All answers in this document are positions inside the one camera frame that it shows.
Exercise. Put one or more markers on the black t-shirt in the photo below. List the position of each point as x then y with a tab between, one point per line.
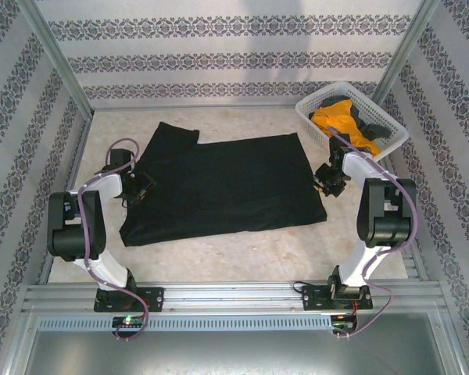
226	183

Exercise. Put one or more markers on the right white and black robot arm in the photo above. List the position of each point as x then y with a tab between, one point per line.
387	218

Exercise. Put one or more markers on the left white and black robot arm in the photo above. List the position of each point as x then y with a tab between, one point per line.
74	218

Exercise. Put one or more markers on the orange t-shirt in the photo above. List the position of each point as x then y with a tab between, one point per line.
336	117

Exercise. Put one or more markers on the dark grey t-shirt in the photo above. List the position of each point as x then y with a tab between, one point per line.
375	131

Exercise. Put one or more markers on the white plastic mesh basket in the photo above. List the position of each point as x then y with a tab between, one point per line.
391	117

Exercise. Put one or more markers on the grey sheet metal panel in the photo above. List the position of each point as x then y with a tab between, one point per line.
234	351

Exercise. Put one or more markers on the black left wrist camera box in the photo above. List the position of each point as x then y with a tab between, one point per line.
145	183

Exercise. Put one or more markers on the aluminium back frame rail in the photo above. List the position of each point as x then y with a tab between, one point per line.
180	106

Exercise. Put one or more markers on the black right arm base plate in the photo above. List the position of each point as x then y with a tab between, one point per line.
312	297

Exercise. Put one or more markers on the aluminium frame post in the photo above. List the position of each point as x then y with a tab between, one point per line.
410	47
58	58

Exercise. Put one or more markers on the aluminium mounting rail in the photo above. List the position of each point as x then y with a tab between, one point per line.
234	297

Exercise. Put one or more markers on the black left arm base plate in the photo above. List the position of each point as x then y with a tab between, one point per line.
152	297

